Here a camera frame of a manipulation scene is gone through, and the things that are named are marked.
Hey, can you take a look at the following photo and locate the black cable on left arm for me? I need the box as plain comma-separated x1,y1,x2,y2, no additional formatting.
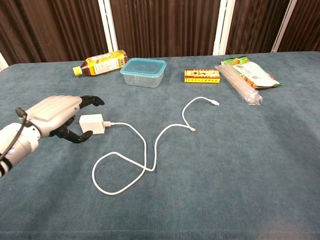
0,107,29,161

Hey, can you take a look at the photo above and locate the yellow label tea bottle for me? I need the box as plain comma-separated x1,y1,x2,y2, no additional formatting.
72,49,128,77

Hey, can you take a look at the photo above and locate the clear plastic straw bundle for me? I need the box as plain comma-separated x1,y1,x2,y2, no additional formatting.
214,64,264,106

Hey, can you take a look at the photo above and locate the white frame post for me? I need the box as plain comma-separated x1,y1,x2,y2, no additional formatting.
0,51,9,73
97,0,119,53
212,0,236,56
270,0,298,53

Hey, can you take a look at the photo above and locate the clear container with teal lid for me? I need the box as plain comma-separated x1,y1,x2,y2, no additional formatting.
119,57,168,89

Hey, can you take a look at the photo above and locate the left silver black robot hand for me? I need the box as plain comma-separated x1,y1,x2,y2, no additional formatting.
24,94,106,144

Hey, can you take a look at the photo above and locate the white charger block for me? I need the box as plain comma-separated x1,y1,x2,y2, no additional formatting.
78,113,106,135

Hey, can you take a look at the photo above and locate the white usb cable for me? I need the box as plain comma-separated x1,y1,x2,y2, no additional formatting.
91,96,220,196

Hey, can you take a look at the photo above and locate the yellow red small box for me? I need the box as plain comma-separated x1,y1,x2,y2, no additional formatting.
184,69,221,84

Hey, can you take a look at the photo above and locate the green white snack packet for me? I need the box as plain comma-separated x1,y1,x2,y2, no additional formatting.
221,56,284,90

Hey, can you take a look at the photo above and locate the brown pleated curtain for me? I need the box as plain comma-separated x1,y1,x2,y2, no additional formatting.
0,0,320,66

